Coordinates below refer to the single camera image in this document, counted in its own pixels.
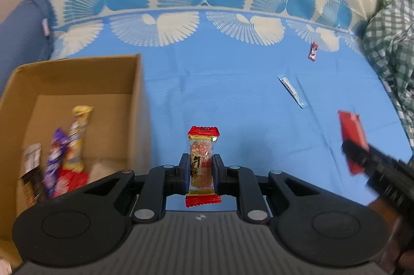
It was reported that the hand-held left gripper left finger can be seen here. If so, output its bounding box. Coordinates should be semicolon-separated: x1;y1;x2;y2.
82;153;192;224

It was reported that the red-ended clear snack packet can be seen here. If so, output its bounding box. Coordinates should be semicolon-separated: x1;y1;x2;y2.
185;125;222;208

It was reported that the purple snack packet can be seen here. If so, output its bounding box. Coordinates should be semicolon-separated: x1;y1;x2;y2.
43;128;70;198

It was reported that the blue denim sofa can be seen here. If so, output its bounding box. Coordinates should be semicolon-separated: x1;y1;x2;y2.
0;0;59;91

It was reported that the yellow snack packet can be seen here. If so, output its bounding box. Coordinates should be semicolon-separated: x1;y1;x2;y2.
63;105;94;172

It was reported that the red printed snack packet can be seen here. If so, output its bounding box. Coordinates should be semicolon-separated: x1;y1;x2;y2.
53;169;90;197

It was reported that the brown cardboard box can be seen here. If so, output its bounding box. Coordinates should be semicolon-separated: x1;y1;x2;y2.
0;54;152;266

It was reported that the green checked cloth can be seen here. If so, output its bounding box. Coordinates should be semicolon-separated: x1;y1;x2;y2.
362;0;414;146

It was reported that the clear nougat bar packet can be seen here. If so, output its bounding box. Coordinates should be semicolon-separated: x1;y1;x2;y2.
88;158;114;184

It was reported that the thin blue stick packet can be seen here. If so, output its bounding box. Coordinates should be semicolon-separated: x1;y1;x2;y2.
277;75;307;108

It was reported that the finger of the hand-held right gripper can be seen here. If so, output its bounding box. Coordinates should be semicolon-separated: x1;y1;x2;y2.
342;140;384;179

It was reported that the small red candy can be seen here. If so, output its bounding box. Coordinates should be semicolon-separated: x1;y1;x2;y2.
307;42;319;62

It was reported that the black snack packet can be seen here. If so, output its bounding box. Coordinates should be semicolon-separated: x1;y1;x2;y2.
21;170;47;206

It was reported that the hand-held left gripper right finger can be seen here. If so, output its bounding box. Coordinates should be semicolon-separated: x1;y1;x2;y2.
212;153;320;224

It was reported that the plain red snack packet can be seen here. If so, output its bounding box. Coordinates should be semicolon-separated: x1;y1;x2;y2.
337;110;370;175

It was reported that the blue fan-patterned sheet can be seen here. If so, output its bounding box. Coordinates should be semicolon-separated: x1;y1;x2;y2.
42;0;414;220

